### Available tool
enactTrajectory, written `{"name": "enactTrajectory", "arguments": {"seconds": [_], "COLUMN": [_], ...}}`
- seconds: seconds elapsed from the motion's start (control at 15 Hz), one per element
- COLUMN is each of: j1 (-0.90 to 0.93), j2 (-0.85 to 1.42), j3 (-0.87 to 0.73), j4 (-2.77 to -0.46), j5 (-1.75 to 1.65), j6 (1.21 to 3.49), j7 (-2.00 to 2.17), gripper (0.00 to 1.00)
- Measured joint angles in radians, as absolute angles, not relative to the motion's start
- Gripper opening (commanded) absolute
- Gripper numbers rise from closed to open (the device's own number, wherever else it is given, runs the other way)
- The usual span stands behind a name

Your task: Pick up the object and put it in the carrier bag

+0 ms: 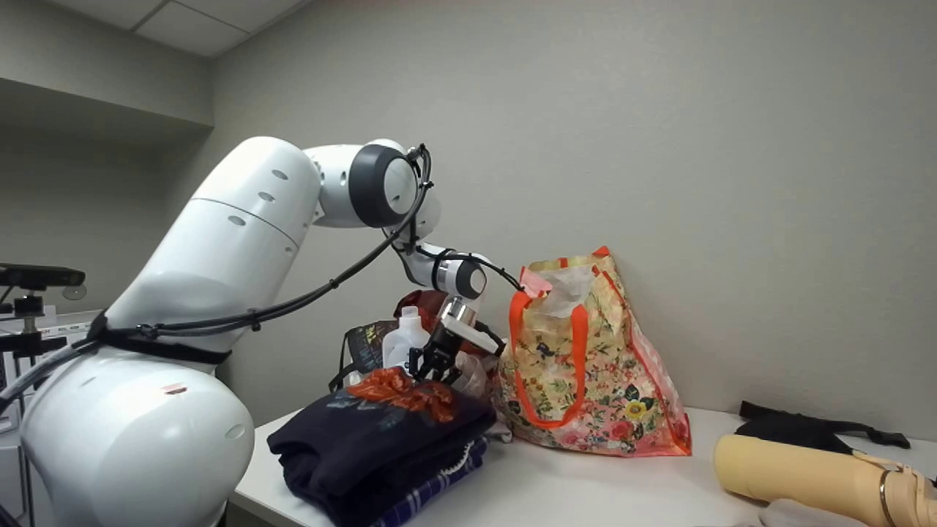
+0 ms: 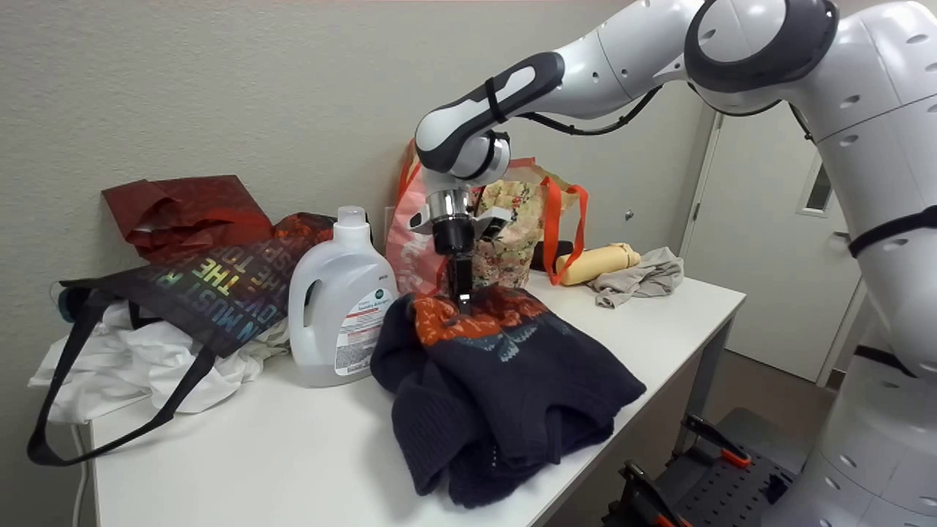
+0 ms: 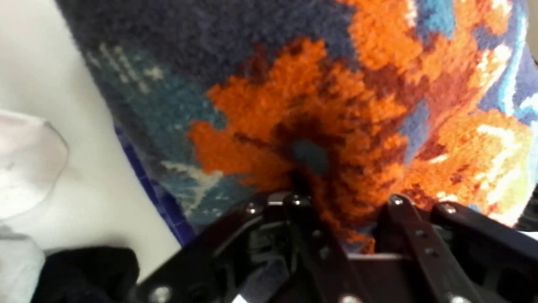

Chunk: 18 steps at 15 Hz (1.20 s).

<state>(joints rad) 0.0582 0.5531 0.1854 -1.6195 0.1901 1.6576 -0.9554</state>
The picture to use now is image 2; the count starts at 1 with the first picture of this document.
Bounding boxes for black tool cart orange handles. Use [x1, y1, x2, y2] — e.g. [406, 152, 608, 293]
[603, 408, 797, 527]

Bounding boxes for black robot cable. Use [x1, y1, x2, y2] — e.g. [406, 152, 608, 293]
[480, 67, 675, 142]

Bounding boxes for grey crumpled cloth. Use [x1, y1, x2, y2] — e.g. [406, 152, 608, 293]
[587, 244, 688, 312]

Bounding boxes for black tote bag colourful letters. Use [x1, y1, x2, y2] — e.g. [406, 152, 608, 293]
[22, 237, 306, 468]

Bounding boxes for beige rolled cloth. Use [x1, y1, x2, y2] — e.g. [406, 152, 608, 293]
[555, 240, 647, 290]

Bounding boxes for white crumpled cloth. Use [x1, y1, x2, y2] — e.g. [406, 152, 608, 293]
[27, 298, 293, 430]

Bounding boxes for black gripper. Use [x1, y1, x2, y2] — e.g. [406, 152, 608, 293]
[429, 219, 489, 307]

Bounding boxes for white detergent bottle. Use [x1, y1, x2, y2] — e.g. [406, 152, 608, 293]
[284, 202, 401, 388]

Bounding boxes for dark red bag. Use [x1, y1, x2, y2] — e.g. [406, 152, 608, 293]
[98, 173, 335, 272]

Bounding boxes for navy and orange knit sweater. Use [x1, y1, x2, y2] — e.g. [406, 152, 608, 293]
[368, 284, 649, 512]

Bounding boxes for white door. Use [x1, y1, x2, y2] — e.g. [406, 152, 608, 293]
[675, 108, 865, 388]

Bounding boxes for floral carrier bag orange handles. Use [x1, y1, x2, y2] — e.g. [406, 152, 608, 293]
[381, 142, 595, 298]

